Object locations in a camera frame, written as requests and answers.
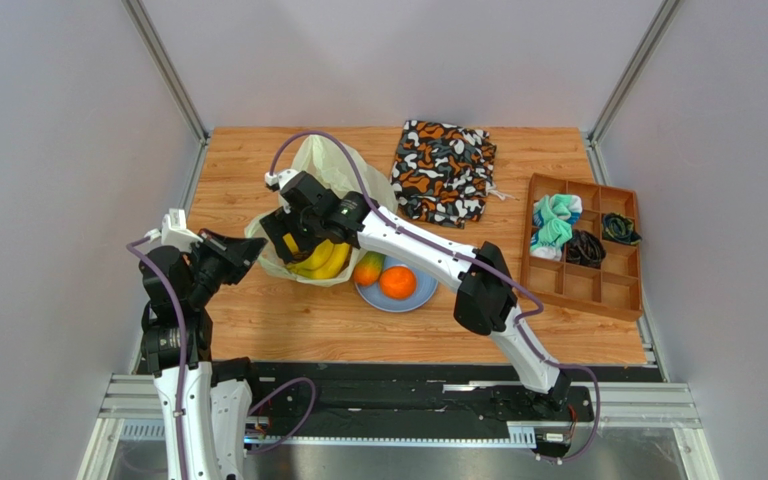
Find yellow banana bunch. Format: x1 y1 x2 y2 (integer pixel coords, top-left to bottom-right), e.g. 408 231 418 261
287 240 352 280

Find lower teal white sock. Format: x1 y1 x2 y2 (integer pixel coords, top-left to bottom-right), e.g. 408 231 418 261
529 218 573 261

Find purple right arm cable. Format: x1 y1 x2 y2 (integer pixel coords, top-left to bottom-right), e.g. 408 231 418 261
269 131 602 465

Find green orange mango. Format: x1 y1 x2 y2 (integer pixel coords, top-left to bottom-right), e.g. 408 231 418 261
352 251 386 287

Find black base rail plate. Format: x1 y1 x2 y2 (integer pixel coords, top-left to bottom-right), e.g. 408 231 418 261
136 359 665 442

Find upper teal white sock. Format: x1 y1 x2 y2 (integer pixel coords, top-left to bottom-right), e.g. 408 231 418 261
532 194 584 227

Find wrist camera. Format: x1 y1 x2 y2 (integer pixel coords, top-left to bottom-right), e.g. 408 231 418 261
264 168 299 192
145 208 202 253

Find teal white sock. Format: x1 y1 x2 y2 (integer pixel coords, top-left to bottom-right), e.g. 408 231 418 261
529 218 573 261
532 194 584 227

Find orange tangerine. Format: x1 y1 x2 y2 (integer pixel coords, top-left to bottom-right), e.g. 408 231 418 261
378 266 417 301

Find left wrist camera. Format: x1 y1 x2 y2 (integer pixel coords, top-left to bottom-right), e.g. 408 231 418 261
145 208 202 253

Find blue plate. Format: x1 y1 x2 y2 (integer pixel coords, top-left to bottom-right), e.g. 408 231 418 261
355 257 439 313

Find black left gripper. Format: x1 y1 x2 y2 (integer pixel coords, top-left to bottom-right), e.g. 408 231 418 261
184 228 266 307

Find navy yellow rolled tie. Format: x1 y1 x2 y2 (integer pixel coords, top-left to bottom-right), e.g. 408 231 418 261
601 212 642 246

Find wooden compartment organizer tray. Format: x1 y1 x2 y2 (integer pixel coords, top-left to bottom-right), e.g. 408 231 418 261
520 174 643 322

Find dark brown rolled tie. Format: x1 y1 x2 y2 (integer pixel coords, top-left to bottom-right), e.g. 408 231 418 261
565 229 606 269

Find pale green plastic bag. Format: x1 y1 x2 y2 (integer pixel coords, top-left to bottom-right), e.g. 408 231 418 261
257 135 398 287

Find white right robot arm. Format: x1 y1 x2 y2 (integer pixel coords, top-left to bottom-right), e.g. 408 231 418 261
265 169 560 394

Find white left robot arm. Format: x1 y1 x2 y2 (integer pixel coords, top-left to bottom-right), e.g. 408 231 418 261
127 229 267 479

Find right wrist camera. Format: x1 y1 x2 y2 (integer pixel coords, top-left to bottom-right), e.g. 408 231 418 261
264 168 299 192

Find camouflage patterned shorts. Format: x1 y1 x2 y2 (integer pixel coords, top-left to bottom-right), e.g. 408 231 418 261
390 120 511 229

